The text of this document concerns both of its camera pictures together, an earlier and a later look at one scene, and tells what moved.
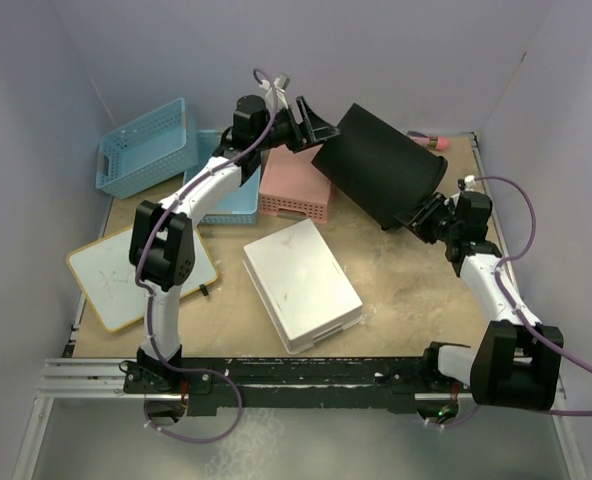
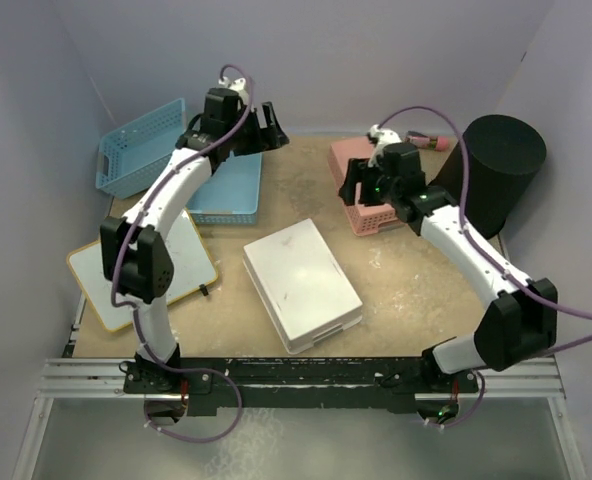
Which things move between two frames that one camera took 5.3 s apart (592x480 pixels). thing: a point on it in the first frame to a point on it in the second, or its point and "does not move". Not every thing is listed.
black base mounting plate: (283, 386) does not move
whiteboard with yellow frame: (109, 278) does not move
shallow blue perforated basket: (239, 206) does not move
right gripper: (419, 217) to (359, 171)
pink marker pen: (437, 142) does not move
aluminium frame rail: (101, 379) does not move
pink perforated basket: (292, 186) to (364, 219)
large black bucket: (378, 167) to (504, 156)
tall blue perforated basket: (153, 147) does not move
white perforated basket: (305, 290) does not move
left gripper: (313, 130) to (266, 140)
